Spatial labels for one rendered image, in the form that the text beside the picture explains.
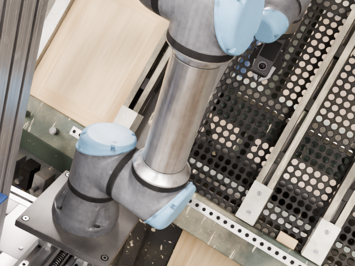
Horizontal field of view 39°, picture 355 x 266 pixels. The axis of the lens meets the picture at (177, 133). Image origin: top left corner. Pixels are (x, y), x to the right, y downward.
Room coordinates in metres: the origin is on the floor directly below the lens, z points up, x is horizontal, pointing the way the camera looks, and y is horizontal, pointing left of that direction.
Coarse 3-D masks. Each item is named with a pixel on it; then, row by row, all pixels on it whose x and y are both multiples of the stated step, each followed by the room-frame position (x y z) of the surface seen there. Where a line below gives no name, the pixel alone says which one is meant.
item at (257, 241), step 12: (72, 132) 1.40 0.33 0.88; (192, 204) 1.27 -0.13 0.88; (204, 204) 1.27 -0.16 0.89; (216, 216) 1.25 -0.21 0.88; (228, 228) 1.23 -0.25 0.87; (240, 228) 1.23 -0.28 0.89; (252, 240) 1.21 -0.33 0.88; (264, 240) 1.21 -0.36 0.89; (276, 252) 1.19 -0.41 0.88; (288, 264) 1.17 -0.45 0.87; (300, 264) 1.17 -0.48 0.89
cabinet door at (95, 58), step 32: (96, 0) 1.70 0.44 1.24; (128, 0) 1.69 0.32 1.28; (64, 32) 1.63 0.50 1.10; (96, 32) 1.63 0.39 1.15; (128, 32) 1.63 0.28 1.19; (160, 32) 1.62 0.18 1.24; (64, 64) 1.57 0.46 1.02; (96, 64) 1.57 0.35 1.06; (128, 64) 1.56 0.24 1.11; (64, 96) 1.50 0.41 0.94; (96, 96) 1.50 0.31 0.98
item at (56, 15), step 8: (64, 0) 1.68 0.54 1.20; (72, 0) 1.69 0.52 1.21; (56, 8) 1.66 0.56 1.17; (64, 8) 1.66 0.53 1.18; (48, 16) 1.64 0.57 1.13; (56, 16) 1.64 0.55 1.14; (64, 16) 1.66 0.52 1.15; (48, 24) 1.63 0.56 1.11; (56, 24) 1.63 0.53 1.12; (48, 32) 1.61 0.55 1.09; (56, 32) 1.63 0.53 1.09; (48, 40) 1.60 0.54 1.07; (40, 48) 1.58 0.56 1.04; (40, 56) 1.57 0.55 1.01
